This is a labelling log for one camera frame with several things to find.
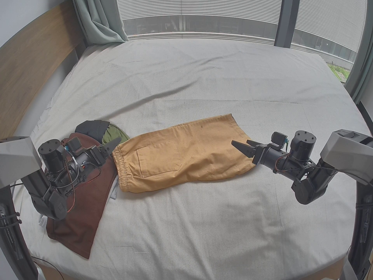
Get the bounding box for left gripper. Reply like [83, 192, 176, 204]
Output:
[74, 137, 122, 176]

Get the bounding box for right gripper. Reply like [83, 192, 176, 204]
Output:
[231, 139, 289, 172]

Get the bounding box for yellow shorts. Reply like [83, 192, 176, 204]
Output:
[112, 113, 257, 192]

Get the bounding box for bed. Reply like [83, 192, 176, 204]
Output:
[0, 0, 370, 280]

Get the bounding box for green garment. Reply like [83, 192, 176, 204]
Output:
[102, 124, 130, 145]

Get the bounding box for black garment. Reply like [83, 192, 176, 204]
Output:
[76, 120, 111, 142]

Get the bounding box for brown shorts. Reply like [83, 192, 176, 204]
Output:
[46, 131, 118, 259]

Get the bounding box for pale green curtain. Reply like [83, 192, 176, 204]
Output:
[68, 0, 129, 47]
[344, 0, 373, 106]

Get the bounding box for window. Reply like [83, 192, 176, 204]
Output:
[112, 0, 373, 79]

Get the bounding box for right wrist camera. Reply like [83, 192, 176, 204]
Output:
[269, 131, 289, 151]

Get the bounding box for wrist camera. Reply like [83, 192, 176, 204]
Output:
[269, 131, 289, 151]
[65, 137, 85, 154]

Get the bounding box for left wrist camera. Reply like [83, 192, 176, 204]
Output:
[65, 137, 85, 154]

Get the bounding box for black cable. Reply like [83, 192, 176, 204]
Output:
[31, 255, 63, 280]

